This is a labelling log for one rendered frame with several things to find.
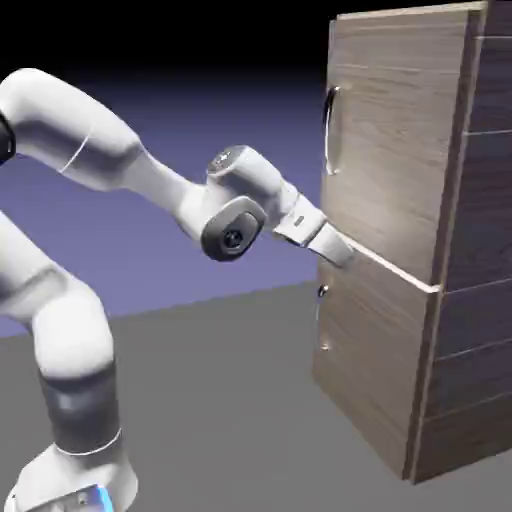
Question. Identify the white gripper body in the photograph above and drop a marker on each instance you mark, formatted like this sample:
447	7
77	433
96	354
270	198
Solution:
331	242

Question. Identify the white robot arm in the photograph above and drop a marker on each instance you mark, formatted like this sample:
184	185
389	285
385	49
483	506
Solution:
100	144

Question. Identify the large wooden cabinet door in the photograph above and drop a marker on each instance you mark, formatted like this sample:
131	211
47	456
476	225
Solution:
396	160

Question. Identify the small wooden cabinet door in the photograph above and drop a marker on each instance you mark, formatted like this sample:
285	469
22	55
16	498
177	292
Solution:
372	360

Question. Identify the wooden cabinet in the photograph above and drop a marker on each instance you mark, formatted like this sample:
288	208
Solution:
472	240

